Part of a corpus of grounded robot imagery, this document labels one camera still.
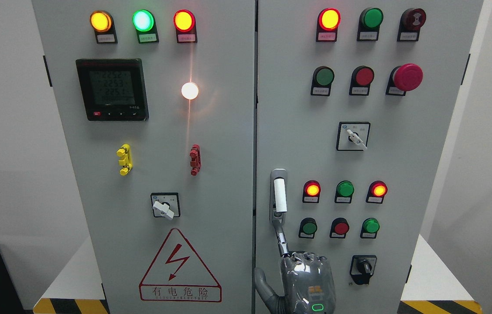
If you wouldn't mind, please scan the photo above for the green push button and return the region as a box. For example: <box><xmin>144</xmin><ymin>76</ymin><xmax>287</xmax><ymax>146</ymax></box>
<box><xmin>360</xmin><ymin>217</ymin><xmax>380</xmax><ymax>239</ymax></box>
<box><xmin>311</xmin><ymin>66</ymin><xmax>335</xmax><ymax>97</ymax></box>
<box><xmin>298</xmin><ymin>217</ymin><xmax>318</xmax><ymax>239</ymax></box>

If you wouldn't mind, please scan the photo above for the yellow indicator light top left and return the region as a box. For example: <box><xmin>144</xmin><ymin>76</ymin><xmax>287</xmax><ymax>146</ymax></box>
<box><xmin>90</xmin><ymin>10</ymin><xmax>118</xmax><ymax>44</ymax></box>

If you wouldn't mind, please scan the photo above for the green push button lower left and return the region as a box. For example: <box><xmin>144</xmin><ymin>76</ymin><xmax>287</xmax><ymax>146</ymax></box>
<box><xmin>298</xmin><ymin>217</ymin><xmax>318</xmax><ymax>239</ymax></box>

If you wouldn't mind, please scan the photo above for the silver cabinet door handle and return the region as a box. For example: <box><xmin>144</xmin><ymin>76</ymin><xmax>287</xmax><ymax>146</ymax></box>
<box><xmin>269</xmin><ymin>168</ymin><xmax>287</xmax><ymax>223</ymax></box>

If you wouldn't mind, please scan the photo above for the green indicator top right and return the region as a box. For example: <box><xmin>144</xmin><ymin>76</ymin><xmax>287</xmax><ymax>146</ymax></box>
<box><xmin>356</xmin><ymin>7</ymin><xmax>384</xmax><ymax>41</ymax></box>

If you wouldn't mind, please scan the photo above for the black digital power meter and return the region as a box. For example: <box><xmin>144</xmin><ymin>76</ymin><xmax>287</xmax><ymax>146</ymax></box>
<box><xmin>76</xmin><ymin>59</ymin><xmax>149</xmax><ymax>121</ymax></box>

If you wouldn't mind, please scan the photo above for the red lit indicator middle left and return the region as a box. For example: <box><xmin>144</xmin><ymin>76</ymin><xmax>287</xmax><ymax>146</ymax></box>
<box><xmin>302</xmin><ymin>180</ymin><xmax>321</xmax><ymax>203</ymax></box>

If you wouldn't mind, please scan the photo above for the red electric hazard warning sticker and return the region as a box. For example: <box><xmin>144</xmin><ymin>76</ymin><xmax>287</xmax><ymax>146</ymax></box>
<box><xmin>139</xmin><ymin>228</ymin><xmax>222</xmax><ymax>302</ymax></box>

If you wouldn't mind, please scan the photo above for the green push button lower right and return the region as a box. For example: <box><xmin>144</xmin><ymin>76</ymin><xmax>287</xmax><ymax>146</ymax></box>
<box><xmin>360</xmin><ymin>217</ymin><xmax>380</xmax><ymax>239</ymax></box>

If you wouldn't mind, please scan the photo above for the left door selector switch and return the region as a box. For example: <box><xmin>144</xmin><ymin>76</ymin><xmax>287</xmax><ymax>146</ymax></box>
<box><xmin>150</xmin><ymin>192</ymin><xmax>181</xmax><ymax>220</ymax></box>

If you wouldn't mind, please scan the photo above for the green indicator middle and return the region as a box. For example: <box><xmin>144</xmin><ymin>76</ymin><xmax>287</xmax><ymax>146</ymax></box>
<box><xmin>335</xmin><ymin>181</ymin><xmax>355</xmax><ymax>204</ymax></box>

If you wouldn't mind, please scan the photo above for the white upper selector switch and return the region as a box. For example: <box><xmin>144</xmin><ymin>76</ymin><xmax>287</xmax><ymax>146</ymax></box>
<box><xmin>336</xmin><ymin>122</ymin><xmax>370</xmax><ymax>151</ymax></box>

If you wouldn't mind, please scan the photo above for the red emergency stop button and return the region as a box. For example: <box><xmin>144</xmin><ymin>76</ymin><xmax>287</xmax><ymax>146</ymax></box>
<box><xmin>386</xmin><ymin>63</ymin><xmax>423</xmax><ymax>97</ymax></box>

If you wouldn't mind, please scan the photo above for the red lit indicator middle right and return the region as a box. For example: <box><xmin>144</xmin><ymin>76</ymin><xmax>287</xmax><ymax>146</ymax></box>
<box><xmin>366</xmin><ymin>181</ymin><xmax>388</xmax><ymax>204</ymax></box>

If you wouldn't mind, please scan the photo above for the grey robotic right hand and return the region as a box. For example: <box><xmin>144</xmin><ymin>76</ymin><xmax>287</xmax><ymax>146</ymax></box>
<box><xmin>253</xmin><ymin>218</ymin><xmax>336</xmax><ymax>314</ymax></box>

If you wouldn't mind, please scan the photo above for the red lit indicator light left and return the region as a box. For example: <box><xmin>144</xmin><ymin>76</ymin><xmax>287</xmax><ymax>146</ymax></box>
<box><xmin>174</xmin><ymin>9</ymin><xmax>198</xmax><ymax>43</ymax></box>

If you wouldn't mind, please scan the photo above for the grey right cabinet door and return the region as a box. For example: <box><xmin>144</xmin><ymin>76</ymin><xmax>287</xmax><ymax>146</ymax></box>
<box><xmin>254</xmin><ymin>0</ymin><xmax>483</xmax><ymax>314</ymax></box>

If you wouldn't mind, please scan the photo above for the red push button upper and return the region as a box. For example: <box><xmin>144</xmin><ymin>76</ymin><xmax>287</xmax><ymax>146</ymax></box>
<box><xmin>349</xmin><ymin>65</ymin><xmax>374</xmax><ymax>96</ymax></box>

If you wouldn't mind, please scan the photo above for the dark red buzzer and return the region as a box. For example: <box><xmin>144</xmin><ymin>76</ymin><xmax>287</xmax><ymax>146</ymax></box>
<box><xmin>397</xmin><ymin>8</ymin><xmax>426</xmax><ymax>42</ymax></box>

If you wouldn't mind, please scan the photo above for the green push button upper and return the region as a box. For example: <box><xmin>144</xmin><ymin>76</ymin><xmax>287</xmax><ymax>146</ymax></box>
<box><xmin>311</xmin><ymin>66</ymin><xmax>335</xmax><ymax>97</ymax></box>

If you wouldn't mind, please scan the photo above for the red push button lower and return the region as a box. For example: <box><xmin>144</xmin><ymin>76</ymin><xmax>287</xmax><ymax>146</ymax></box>
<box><xmin>329</xmin><ymin>217</ymin><xmax>350</xmax><ymax>239</ymax></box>

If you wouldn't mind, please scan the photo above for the grey cabinet door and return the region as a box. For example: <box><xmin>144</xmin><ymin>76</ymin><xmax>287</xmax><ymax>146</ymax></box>
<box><xmin>32</xmin><ymin>0</ymin><xmax>256</xmax><ymax>314</ymax></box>
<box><xmin>254</xmin><ymin>0</ymin><xmax>483</xmax><ymax>314</ymax></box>

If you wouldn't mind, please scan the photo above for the grey left cabinet door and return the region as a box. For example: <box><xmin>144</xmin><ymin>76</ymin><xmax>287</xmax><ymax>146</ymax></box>
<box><xmin>32</xmin><ymin>0</ymin><xmax>256</xmax><ymax>314</ymax></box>

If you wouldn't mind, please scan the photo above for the red lit indicator top right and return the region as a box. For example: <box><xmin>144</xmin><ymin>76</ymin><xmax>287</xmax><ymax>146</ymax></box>
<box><xmin>316</xmin><ymin>7</ymin><xmax>341</xmax><ymax>42</ymax></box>

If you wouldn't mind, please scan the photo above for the yellow terminal connector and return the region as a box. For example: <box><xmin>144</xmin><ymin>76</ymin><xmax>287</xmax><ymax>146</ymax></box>
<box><xmin>116</xmin><ymin>143</ymin><xmax>133</xmax><ymax>176</ymax></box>

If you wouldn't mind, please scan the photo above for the white lit indicator light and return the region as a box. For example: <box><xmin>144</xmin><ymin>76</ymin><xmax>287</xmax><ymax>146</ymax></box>
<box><xmin>181</xmin><ymin>82</ymin><xmax>199</xmax><ymax>101</ymax></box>

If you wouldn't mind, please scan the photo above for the red push button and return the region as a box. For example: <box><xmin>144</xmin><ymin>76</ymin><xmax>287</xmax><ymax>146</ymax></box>
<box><xmin>329</xmin><ymin>217</ymin><xmax>350</xmax><ymax>239</ymax></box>
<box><xmin>349</xmin><ymin>65</ymin><xmax>374</xmax><ymax>96</ymax></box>

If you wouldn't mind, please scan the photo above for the white platform with hazard stripes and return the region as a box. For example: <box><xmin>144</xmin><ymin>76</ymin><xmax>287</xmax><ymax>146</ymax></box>
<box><xmin>29</xmin><ymin>237</ymin><xmax>483</xmax><ymax>314</ymax></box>

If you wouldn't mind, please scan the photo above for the red terminal connector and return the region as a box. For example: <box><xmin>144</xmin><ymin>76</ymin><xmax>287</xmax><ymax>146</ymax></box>
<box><xmin>189</xmin><ymin>144</ymin><xmax>202</xmax><ymax>176</ymax></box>

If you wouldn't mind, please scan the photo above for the green lit indicator light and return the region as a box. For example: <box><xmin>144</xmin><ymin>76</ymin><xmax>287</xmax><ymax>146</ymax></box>
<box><xmin>132</xmin><ymin>9</ymin><xmax>159</xmax><ymax>44</ymax></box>

